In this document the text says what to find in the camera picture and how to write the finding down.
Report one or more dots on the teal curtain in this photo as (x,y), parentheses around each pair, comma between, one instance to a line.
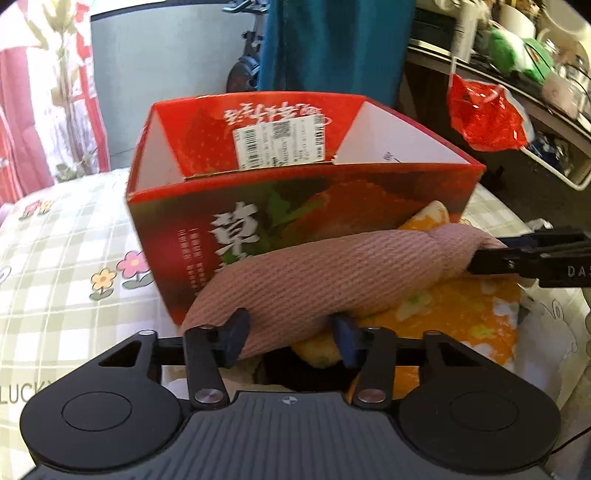
(332,46)

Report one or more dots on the red plastic bag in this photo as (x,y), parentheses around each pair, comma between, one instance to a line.
(485,115)

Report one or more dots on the green plush toy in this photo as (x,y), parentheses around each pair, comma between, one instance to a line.
(517,50)

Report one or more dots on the white spray bottle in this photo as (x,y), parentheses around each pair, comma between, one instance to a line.
(466,27)

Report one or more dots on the black case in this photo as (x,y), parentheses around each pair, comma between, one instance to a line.
(434,27)

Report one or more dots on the red cardboard box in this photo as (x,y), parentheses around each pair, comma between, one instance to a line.
(295,203)

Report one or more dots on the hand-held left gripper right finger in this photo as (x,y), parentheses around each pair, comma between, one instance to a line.
(345,340)

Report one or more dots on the black exercise bike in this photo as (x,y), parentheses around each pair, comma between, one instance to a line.
(242,74)

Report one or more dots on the pink knitted cloth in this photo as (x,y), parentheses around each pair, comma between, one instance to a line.
(323,281)

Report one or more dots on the orange floral cloth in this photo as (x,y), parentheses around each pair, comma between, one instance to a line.
(461,318)

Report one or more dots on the checked floral bedsheet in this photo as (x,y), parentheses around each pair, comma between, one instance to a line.
(69,277)

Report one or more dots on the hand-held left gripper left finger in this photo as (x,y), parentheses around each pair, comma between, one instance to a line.
(236,331)

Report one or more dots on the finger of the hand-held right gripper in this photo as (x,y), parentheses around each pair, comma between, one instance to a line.
(531,240)
(494,264)

